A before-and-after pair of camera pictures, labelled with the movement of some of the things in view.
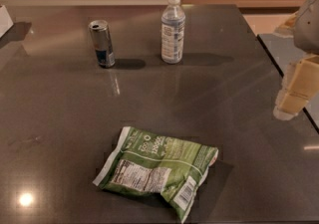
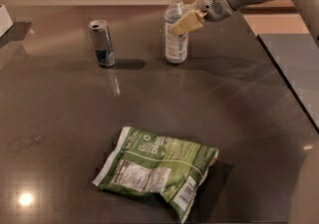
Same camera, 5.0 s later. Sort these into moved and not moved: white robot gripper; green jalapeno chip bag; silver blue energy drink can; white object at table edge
Moved: white robot gripper
Not moved: white object at table edge; silver blue energy drink can; green jalapeno chip bag
